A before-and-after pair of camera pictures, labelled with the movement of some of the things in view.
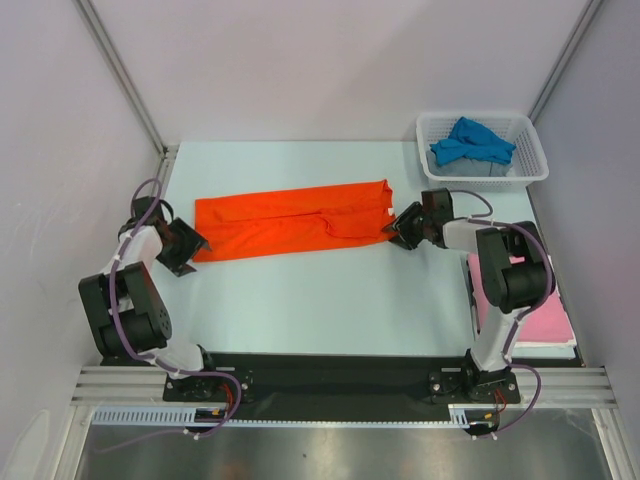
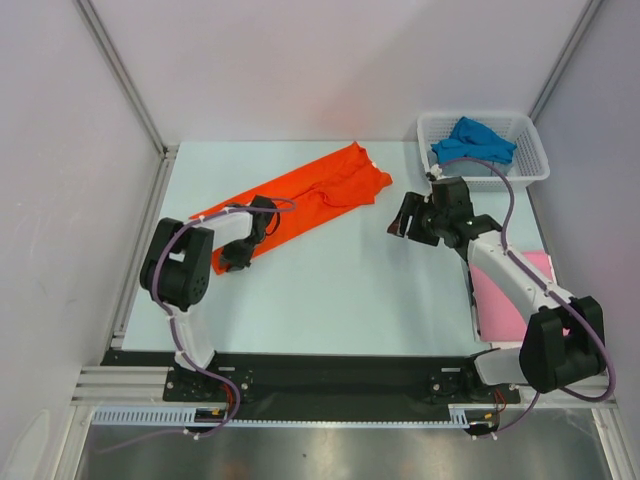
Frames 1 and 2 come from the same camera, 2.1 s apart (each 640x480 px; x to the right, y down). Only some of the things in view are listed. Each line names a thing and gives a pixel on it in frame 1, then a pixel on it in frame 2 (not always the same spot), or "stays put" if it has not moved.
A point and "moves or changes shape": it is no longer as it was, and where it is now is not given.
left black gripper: (190, 238) → (236, 262)
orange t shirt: (316, 216) moves or changes shape
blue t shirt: (470, 139) stays put
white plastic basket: (516, 128) stays put
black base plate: (208, 384) stays put
